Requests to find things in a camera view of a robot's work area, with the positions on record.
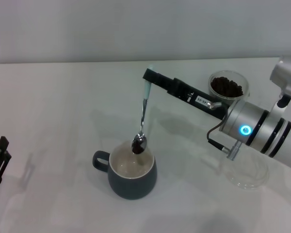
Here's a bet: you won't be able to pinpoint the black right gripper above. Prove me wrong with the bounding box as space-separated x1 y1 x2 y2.
142 68 233 121

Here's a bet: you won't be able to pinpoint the steel spoon with blue handle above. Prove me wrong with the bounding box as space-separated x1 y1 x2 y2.
131 65 154 155

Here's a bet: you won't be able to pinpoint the few dark coffee beans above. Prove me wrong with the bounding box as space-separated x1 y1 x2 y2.
132 140 143 155

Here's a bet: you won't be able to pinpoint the dark grey ceramic mug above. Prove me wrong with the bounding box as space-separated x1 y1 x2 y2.
92 140 158 201

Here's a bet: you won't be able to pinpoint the clear shallow glass dish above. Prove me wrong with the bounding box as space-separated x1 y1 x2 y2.
224 157 270 192

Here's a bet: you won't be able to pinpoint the dark roasted coffee beans pile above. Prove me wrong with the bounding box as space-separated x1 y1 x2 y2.
210 76 243 98

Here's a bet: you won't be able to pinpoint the clear double-wall glass cup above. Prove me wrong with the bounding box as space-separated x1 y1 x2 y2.
208 70 251 106

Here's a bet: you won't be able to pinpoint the black cable with silver plugs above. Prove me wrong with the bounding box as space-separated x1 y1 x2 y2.
207 100 243 161

